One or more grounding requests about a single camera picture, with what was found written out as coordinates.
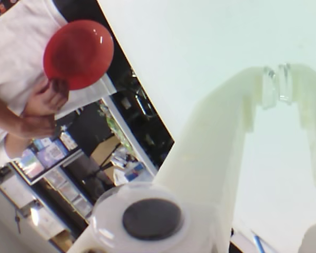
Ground orange plate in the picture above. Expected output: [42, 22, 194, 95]
[43, 20, 115, 91]

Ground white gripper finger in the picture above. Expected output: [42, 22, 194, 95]
[67, 66, 279, 253]
[278, 62, 316, 253]

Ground person white t-shirt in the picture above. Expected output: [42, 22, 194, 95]
[0, 0, 117, 169]

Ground blue cable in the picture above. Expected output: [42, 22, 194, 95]
[252, 231, 267, 253]

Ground small parts drawer shelf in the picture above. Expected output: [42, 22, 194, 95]
[43, 168, 96, 220]

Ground person bare forearm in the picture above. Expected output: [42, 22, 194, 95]
[0, 92, 56, 140]

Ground picture board white frame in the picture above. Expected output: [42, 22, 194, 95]
[12, 131, 84, 186]

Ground person hand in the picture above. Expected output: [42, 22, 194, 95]
[22, 77, 71, 119]

